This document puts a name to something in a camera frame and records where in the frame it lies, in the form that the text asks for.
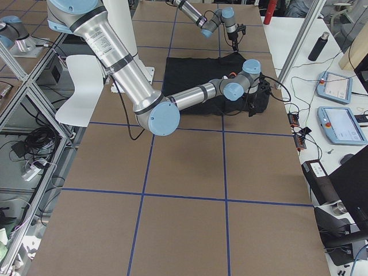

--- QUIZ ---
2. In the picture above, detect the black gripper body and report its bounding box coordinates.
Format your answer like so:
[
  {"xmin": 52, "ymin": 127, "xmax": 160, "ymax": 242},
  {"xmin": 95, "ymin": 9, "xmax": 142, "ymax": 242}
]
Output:
[
  {"xmin": 246, "ymin": 73, "xmax": 271, "ymax": 108},
  {"xmin": 227, "ymin": 24, "xmax": 247, "ymax": 40}
]

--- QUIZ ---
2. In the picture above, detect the black t-shirt with logo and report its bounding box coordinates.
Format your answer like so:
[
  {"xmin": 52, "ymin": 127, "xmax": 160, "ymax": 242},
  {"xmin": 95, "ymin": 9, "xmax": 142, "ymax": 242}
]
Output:
[{"xmin": 162, "ymin": 52, "xmax": 261, "ymax": 116}]

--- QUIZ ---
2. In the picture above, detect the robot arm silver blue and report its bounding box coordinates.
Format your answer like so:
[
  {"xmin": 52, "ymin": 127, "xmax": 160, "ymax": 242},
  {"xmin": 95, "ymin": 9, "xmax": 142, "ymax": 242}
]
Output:
[
  {"xmin": 47, "ymin": 0, "xmax": 261, "ymax": 136},
  {"xmin": 165, "ymin": 0, "xmax": 247, "ymax": 52}
]

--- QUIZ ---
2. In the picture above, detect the red cylinder bottle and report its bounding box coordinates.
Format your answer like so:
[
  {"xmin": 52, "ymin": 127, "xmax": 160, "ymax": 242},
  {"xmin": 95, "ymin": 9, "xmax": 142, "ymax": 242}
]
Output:
[{"xmin": 263, "ymin": 0, "xmax": 278, "ymax": 25}]

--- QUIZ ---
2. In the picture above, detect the black water bottle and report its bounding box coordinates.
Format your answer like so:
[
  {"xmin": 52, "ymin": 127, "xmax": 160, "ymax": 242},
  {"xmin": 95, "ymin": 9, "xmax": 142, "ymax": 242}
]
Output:
[{"xmin": 308, "ymin": 32, "xmax": 329, "ymax": 61}]

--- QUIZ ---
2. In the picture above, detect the far blue teach pendant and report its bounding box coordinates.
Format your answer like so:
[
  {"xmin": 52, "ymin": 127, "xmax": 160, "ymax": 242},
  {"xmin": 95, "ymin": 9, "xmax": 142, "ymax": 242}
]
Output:
[{"xmin": 316, "ymin": 71, "xmax": 352, "ymax": 105}]

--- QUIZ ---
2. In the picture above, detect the blue teach pendant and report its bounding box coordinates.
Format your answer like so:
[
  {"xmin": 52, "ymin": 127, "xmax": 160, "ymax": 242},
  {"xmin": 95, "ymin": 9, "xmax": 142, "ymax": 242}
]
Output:
[
  {"xmin": 317, "ymin": 106, "xmax": 367, "ymax": 145},
  {"xmin": 316, "ymin": 71, "xmax": 352, "ymax": 105}
]

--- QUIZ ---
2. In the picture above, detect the near blue teach pendant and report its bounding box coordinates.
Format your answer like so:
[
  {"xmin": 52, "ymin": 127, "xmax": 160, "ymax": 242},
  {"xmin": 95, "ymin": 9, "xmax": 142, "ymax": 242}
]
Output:
[{"xmin": 317, "ymin": 106, "xmax": 367, "ymax": 145}]

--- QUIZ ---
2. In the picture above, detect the brown paper table mat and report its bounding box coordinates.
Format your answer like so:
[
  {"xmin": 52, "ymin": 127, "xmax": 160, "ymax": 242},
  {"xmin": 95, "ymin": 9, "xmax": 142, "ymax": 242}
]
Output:
[{"xmin": 27, "ymin": 0, "xmax": 331, "ymax": 276}]

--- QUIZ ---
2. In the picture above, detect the black computer mouse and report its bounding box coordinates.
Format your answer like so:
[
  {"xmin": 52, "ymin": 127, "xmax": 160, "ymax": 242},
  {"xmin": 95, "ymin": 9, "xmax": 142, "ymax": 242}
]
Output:
[{"xmin": 339, "ymin": 154, "xmax": 354, "ymax": 165}]

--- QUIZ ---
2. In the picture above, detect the black power brick box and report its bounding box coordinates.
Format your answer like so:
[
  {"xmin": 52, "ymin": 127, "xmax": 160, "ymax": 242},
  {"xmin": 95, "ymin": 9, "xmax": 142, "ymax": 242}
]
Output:
[{"xmin": 301, "ymin": 159, "xmax": 340, "ymax": 205}]

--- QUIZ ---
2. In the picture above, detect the black monitor stand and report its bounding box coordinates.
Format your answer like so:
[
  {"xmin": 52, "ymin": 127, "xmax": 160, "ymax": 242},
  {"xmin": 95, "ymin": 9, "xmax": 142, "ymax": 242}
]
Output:
[{"xmin": 315, "ymin": 147, "xmax": 367, "ymax": 266}]

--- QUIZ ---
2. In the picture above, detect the white plastic chair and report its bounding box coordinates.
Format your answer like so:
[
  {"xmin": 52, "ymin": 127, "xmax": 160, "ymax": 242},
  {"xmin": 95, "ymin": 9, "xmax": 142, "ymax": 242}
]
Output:
[{"xmin": 55, "ymin": 55, "xmax": 104, "ymax": 127}]

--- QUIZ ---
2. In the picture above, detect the aluminium frame post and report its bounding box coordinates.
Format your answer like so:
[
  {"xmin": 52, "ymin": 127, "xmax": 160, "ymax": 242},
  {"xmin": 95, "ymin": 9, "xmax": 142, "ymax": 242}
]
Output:
[{"xmin": 275, "ymin": 0, "xmax": 326, "ymax": 89}]

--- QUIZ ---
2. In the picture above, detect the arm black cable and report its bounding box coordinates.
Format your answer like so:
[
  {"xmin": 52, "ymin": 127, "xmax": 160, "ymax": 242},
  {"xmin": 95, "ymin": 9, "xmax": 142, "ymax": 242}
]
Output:
[{"xmin": 109, "ymin": 73, "xmax": 153, "ymax": 141}]

